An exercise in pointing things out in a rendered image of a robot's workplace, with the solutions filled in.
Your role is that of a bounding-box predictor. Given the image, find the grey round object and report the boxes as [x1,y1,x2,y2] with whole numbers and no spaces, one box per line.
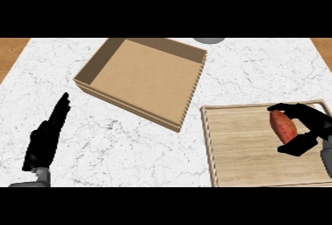
[192,37,227,45]

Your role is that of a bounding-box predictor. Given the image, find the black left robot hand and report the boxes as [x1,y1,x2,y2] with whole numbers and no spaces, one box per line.
[20,91,72,173]

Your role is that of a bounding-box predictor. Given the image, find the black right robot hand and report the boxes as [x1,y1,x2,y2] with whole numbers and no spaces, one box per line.
[265,102,332,157]

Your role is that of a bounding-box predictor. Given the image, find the orange sweet potato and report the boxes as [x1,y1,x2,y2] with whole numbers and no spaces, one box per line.
[268,110,299,145]

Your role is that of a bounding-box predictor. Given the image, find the brown cardboard box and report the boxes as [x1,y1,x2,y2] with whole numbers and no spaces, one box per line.
[72,38,209,134]

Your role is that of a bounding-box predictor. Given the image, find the pale wooden tray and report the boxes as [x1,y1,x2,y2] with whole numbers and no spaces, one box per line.
[199,99,332,188]

